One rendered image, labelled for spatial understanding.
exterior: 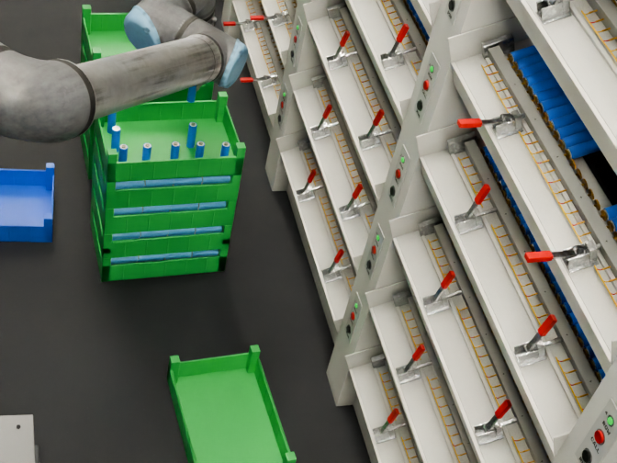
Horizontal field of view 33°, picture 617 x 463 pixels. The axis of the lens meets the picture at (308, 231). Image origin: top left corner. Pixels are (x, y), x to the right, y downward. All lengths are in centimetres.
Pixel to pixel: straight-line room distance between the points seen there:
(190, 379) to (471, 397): 80
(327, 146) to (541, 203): 101
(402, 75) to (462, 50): 30
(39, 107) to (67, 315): 103
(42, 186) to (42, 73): 126
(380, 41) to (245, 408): 84
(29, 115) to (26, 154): 135
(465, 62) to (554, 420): 58
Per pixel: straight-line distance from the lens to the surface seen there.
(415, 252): 189
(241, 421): 226
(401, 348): 200
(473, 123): 151
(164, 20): 195
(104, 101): 155
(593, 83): 135
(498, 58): 164
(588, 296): 136
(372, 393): 217
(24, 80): 144
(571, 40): 141
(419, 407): 193
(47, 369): 232
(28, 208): 264
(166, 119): 242
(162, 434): 222
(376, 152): 208
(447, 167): 177
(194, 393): 229
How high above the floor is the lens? 185
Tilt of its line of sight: 44 degrees down
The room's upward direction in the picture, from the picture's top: 14 degrees clockwise
